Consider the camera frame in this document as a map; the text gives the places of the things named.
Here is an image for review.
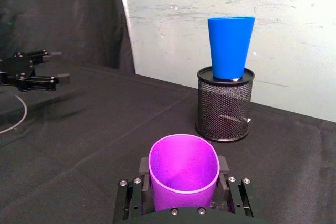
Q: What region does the purple plastic cup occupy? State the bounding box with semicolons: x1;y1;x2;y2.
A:
148;134;220;212

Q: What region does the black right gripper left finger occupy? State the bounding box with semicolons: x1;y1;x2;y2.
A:
112;156;156;221

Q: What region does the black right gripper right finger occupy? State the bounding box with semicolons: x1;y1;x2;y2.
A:
213;155;255;219

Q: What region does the black table cloth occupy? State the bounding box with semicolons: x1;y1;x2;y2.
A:
0;64;336;224

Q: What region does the black hanging cloth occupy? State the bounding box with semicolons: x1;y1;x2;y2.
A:
0;0;136;74

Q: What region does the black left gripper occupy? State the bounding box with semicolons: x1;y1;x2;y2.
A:
0;49;71;92

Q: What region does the blue plastic cup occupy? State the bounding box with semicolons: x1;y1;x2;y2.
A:
207;16;256;80

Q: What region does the black mesh pen holder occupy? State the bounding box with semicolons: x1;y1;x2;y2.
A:
195;67;256;142

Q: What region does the thin pale cable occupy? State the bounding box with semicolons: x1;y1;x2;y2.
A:
0;91;28;134

